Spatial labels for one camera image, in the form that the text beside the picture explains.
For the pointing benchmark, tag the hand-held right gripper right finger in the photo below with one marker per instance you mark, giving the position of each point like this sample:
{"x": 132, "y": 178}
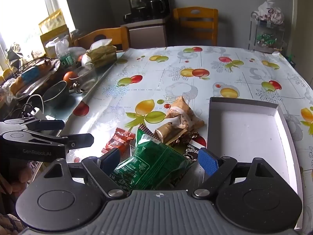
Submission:
{"x": 207, "y": 162}

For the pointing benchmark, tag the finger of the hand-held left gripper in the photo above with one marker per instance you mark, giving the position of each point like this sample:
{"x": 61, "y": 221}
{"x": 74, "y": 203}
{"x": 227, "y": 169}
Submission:
{"x": 52, "y": 124}
{"x": 80, "y": 140}

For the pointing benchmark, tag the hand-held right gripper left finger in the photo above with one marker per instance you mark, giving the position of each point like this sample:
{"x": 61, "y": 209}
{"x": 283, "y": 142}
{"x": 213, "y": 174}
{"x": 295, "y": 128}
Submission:
{"x": 111, "y": 159}

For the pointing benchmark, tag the black cartoon tube packet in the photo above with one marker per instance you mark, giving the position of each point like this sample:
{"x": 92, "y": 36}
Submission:
{"x": 190, "y": 151}

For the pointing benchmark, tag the orange-red snack packet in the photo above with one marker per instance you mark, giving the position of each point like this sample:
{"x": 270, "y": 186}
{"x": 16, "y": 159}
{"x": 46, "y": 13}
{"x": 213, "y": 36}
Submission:
{"x": 119, "y": 139}

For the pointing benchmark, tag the green snack bag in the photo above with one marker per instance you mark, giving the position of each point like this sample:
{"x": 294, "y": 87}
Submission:
{"x": 151, "y": 161}

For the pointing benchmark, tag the white cardboard box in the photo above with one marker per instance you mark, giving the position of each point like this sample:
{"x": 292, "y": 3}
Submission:
{"x": 244, "y": 132}

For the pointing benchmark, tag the gold-brown snack packet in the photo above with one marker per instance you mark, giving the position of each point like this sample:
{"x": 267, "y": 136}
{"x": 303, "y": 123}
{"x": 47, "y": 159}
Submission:
{"x": 166, "y": 131}

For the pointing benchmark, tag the tan peanut snack bag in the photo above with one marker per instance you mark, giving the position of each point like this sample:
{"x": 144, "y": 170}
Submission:
{"x": 181, "y": 112}

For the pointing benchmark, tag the person's left hand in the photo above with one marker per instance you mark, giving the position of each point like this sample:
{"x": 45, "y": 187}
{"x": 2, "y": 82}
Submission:
{"x": 22, "y": 180}

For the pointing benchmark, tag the white power strip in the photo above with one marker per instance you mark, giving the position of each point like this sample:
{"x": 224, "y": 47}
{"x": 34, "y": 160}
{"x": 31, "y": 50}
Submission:
{"x": 34, "y": 112}

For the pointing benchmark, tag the dark gold candy wrapper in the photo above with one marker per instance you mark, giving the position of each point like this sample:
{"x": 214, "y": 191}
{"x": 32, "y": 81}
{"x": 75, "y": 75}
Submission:
{"x": 188, "y": 137}

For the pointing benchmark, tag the metal keyring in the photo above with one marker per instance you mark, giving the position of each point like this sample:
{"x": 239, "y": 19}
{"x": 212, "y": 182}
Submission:
{"x": 77, "y": 88}

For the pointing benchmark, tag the orange fruit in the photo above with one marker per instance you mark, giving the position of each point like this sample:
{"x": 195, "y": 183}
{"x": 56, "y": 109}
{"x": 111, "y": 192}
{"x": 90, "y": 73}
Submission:
{"x": 69, "y": 76}

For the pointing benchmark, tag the bagged bread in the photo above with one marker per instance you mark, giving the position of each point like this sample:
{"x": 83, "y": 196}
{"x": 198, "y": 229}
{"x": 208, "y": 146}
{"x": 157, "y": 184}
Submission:
{"x": 27, "y": 78}

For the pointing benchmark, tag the glass cup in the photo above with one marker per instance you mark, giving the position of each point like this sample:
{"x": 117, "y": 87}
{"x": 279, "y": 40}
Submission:
{"x": 86, "y": 78}

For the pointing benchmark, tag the plastic water bottle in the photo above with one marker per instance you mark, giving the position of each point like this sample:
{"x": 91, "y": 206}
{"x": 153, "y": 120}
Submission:
{"x": 66, "y": 58}

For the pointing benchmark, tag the patterned clothing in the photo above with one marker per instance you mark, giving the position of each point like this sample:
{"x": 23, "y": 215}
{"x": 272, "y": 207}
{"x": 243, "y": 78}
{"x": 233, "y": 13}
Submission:
{"x": 8, "y": 225}

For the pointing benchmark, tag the tan cardboard box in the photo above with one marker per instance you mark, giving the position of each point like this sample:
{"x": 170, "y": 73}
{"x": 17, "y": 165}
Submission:
{"x": 55, "y": 39}

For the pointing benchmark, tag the olive tissue pack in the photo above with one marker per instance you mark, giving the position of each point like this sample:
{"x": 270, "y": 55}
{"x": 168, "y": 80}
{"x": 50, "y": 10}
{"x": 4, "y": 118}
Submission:
{"x": 102, "y": 53}

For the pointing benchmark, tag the fruit-print tablecloth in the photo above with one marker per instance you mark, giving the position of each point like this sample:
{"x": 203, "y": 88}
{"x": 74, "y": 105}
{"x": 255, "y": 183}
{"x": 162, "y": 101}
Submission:
{"x": 171, "y": 78}

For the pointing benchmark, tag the yellow paper bag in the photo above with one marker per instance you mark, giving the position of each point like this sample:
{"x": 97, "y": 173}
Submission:
{"x": 52, "y": 20}

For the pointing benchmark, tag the wooden chair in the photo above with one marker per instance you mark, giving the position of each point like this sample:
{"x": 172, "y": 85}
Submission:
{"x": 195, "y": 17}
{"x": 110, "y": 33}

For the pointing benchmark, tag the grey cabinet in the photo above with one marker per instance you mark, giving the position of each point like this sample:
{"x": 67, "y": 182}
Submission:
{"x": 146, "y": 35}

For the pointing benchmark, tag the green wrapped candies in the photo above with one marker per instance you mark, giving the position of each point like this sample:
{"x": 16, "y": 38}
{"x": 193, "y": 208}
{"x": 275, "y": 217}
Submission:
{"x": 265, "y": 39}

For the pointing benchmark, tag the metal shelf rack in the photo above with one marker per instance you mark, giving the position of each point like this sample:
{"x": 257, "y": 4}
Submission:
{"x": 251, "y": 29}

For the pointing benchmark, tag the black coffee machine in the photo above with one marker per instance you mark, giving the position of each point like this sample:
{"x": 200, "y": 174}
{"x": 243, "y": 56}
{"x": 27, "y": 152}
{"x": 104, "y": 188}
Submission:
{"x": 146, "y": 5}

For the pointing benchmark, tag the white plastic bag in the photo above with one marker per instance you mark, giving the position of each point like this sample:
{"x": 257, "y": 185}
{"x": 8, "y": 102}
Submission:
{"x": 269, "y": 12}

